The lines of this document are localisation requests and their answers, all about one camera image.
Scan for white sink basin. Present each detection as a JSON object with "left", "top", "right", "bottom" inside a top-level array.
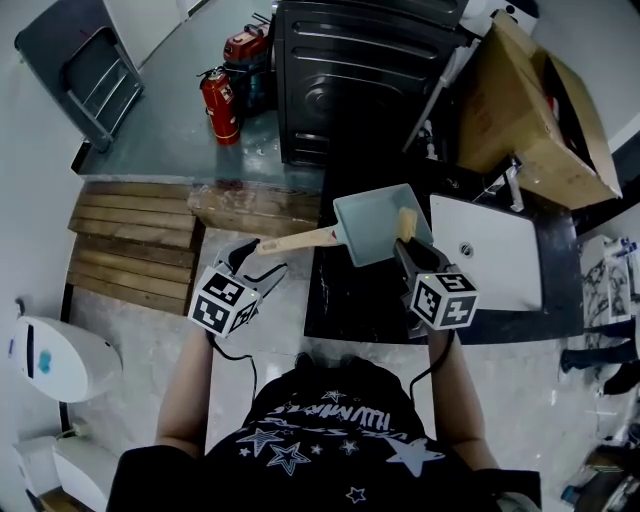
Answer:
[{"left": 428, "top": 193, "right": 544, "bottom": 314}]

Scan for wooden pallet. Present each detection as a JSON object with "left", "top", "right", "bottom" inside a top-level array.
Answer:
[{"left": 66, "top": 180, "right": 206, "bottom": 317}]

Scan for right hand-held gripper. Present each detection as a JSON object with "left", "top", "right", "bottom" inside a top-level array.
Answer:
[{"left": 392, "top": 238, "right": 480, "bottom": 341}]

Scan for plain white toilet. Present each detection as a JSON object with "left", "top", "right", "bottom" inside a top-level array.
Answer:
[{"left": 12, "top": 434, "right": 121, "bottom": 512}]

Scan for white round device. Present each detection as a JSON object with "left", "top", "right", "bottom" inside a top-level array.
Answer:
[{"left": 10, "top": 314, "right": 124, "bottom": 404}]

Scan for black marble sink table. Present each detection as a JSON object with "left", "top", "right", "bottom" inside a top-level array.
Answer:
[{"left": 303, "top": 154, "right": 586, "bottom": 346}]

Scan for black washing machine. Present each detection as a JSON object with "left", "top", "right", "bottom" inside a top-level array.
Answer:
[{"left": 272, "top": 0, "right": 471, "bottom": 169}]

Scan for person's right forearm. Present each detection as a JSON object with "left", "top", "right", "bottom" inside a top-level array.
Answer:
[{"left": 424, "top": 324, "right": 501, "bottom": 471}]

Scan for wooden crate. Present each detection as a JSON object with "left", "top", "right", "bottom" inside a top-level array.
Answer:
[{"left": 187, "top": 182, "right": 322, "bottom": 239}]

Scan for white marble pattern cabinet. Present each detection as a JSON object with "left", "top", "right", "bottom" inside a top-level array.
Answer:
[{"left": 579, "top": 232, "right": 640, "bottom": 351}]

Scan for person's black star print clothing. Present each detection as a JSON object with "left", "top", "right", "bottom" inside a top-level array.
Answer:
[{"left": 104, "top": 354, "right": 544, "bottom": 512}]

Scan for hand-held gripper cable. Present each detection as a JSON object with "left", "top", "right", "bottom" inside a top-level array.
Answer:
[
  {"left": 408, "top": 329, "right": 456, "bottom": 401},
  {"left": 207, "top": 329, "right": 259, "bottom": 401}
]

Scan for yellow sponge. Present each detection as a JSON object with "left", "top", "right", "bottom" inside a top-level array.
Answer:
[{"left": 393, "top": 206, "right": 419, "bottom": 245}]

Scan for left hand-held gripper cable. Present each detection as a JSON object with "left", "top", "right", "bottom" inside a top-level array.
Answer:
[{"left": 207, "top": 329, "right": 259, "bottom": 401}]

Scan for white drain pipe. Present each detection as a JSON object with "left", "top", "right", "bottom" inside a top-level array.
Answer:
[{"left": 402, "top": 29, "right": 481, "bottom": 151}]

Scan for large cardboard box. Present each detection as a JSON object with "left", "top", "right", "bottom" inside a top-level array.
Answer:
[{"left": 457, "top": 8, "right": 624, "bottom": 211}]

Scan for grey folding chair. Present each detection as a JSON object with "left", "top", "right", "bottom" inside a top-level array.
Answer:
[{"left": 13, "top": 0, "right": 146, "bottom": 154}]

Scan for pale green square pan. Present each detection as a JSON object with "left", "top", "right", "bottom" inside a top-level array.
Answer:
[{"left": 255, "top": 183, "right": 435, "bottom": 268}]

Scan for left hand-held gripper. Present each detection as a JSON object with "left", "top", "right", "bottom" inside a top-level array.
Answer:
[{"left": 187, "top": 238, "right": 290, "bottom": 339}]

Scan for right hand-held gripper cable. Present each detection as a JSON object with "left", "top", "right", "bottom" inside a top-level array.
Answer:
[{"left": 408, "top": 329, "right": 456, "bottom": 401}]

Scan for person's left forearm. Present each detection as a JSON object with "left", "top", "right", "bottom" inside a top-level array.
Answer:
[{"left": 154, "top": 327, "right": 216, "bottom": 459}]

